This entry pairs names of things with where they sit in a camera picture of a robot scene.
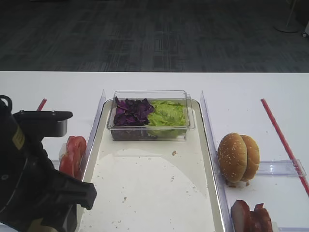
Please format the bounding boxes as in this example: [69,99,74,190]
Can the clear plastic salad container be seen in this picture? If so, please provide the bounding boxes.
[107,90,195,141]

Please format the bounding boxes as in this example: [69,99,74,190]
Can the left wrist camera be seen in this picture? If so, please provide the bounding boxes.
[13,111,73,140]

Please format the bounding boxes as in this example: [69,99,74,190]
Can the purple cabbage leaves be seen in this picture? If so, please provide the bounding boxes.
[111,98,154,141]

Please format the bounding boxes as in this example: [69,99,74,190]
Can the right sesame bun top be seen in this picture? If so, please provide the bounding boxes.
[241,135,260,182]

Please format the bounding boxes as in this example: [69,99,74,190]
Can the sliced meat patty stack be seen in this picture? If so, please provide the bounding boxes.
[231,200,273,232]

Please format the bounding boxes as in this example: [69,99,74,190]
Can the left red rail strip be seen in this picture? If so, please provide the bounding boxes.
[37,99,47,111]

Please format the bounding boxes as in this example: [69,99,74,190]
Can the sesame bun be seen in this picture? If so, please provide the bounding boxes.
[218,133,247,183]
[241,135,260,182]

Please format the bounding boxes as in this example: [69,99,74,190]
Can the red rail strip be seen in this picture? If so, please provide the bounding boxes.
[260,99,309,195]
[37,99,47,111]

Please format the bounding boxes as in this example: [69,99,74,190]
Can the upper right clear pusher track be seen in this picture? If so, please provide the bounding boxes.
[256,159,307,177]

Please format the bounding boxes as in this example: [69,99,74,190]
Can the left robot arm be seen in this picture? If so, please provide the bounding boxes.
[0,95,97,232]

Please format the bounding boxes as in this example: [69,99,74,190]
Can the right red rail strip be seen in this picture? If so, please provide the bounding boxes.
[260,99,309,195]

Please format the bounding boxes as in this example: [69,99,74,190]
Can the metal baking tray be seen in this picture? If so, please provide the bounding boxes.
[77,100,231,232]

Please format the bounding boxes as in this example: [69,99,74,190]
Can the round stand base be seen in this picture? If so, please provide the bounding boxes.
[273,0,300,33]

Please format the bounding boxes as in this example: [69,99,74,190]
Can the left clear vertical rail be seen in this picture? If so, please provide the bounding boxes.
[80,89,106,173]

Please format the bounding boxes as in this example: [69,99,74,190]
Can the green lettuce leaves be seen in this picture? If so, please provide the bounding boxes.
[147,100,186,139]

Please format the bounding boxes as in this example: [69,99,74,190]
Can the clear vertical rail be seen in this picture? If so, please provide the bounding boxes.
[200,91,235,232]
[80,89,106,173]

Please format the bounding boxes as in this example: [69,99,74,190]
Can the right clear vertical rail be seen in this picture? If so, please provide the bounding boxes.
[200,91,235,232]

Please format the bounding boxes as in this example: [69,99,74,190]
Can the left sesame bun top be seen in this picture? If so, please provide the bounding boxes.
[218,133,247,183]

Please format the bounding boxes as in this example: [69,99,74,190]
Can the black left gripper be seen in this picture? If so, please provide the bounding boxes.
[0,139,97,232]

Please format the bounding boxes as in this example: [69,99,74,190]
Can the tomato slices stack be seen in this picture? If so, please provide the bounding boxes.
[59,136,86,180]

